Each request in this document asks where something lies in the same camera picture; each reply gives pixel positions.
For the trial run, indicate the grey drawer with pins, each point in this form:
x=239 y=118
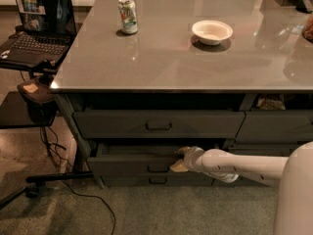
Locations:
x=271 y=150
x=158 y=123
x=289 y=126
x=158 y=181
x=126 y=160
x=244 y=182

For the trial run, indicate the black device with sticky note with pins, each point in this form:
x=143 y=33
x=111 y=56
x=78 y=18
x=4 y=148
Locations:
x=41 y=104

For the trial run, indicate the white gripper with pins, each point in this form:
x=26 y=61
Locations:
x=191 y=158

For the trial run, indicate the green white soda can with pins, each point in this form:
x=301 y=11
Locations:
x=127 y=9

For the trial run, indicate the white paper bowl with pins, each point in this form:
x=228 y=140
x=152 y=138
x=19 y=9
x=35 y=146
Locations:
x=211 y=32

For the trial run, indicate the snack bag under counter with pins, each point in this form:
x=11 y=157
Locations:
x=271 y=102

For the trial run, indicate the black open laptop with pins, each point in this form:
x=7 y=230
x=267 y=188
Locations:
x=48 y=30

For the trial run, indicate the brown item at counter edge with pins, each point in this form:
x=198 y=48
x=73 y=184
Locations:
x=308 y=29

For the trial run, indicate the black laptop stand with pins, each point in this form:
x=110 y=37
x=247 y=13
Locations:
x=14 y=114

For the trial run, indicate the grey counter cabinet frame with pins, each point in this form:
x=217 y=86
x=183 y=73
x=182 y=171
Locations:
x=80 y=102

